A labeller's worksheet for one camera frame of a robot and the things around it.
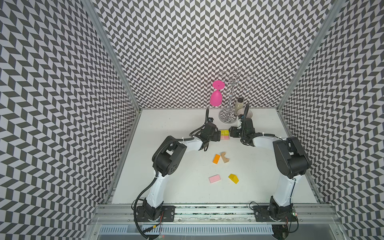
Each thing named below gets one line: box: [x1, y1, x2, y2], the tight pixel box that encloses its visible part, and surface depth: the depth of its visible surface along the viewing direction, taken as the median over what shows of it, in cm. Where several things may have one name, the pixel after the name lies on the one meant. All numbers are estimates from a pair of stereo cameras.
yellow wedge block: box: [228, 173, 240, 185], surface depth 85 cm
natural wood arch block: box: [220, 152, 229, 163], surface depth 93 cm
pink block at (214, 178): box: [209, 174, 221, 184], surface depth 86 cm
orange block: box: [212, 154, 221, 164], surface depth 93 cm
